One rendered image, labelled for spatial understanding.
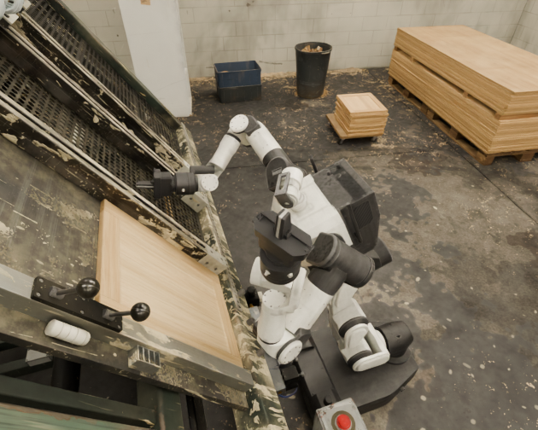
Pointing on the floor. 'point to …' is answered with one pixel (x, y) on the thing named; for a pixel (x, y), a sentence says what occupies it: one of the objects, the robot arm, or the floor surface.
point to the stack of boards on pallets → (478, 90)
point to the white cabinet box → (159, 51)
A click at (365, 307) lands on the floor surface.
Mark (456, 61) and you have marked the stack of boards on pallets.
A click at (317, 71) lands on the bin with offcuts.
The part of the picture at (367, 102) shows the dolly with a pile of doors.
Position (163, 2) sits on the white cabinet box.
